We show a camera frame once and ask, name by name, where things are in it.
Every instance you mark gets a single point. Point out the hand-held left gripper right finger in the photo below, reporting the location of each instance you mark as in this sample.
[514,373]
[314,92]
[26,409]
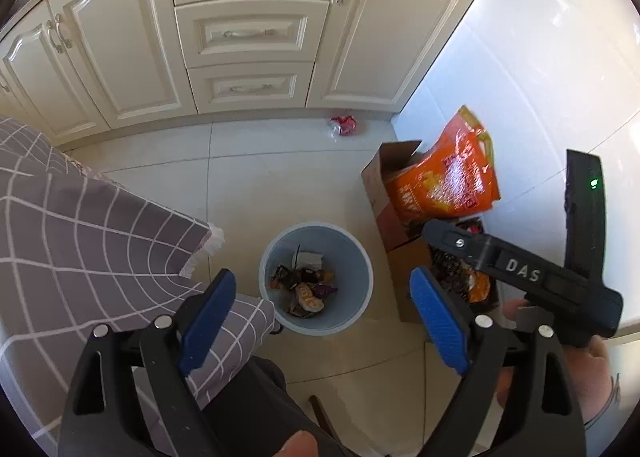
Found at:
[440,322]

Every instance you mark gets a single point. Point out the light blue trash bin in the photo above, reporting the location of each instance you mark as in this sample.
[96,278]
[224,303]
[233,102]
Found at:
[350,257]

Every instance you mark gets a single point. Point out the dark patterned bag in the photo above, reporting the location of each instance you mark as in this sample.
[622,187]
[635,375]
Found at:
[452,277]

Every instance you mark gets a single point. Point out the large orange bag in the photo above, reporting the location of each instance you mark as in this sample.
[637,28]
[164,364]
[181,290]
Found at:
[445,182]

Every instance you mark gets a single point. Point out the dark crumpled wrapper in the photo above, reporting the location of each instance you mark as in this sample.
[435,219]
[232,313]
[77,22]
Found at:
[285,278]

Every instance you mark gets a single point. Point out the brown cardboard box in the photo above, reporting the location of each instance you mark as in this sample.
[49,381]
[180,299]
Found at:
[410,282]

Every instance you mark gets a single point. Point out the small orange packet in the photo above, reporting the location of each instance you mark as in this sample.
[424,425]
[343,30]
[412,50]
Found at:
[480,287]

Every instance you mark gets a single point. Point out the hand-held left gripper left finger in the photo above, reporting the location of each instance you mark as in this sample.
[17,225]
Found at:
[207,322]

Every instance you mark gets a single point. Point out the white crumpled paper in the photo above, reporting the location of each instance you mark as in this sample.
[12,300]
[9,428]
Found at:
[311,260]

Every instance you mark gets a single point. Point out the person's leg in dark trousers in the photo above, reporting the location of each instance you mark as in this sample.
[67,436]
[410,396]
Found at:
[260,407]

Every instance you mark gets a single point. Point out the red crushed wrapper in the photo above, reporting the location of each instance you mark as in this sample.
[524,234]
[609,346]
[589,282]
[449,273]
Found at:
[344,126]

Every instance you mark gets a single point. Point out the grey checked tablecloth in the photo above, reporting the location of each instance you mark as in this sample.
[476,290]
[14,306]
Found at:
[75,237]

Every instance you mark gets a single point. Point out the person's right hand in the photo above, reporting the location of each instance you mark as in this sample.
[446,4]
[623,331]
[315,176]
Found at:
[597,377]

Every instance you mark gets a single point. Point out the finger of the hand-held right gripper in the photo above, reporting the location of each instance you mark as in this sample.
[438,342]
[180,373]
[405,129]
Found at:
[460,242]

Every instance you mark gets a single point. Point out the cream cabinet door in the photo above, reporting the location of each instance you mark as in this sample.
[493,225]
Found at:
[7,97]
[115,47]
[390,27]
[45,87]

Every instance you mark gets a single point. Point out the yellow plastic bag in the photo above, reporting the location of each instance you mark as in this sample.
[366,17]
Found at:
[307,301]

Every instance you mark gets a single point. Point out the open cardboard box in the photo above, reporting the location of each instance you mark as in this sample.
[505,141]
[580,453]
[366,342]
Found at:
[380,187]

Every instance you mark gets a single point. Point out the purple wrapper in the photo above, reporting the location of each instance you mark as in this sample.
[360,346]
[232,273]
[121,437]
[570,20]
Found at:
[325,290]

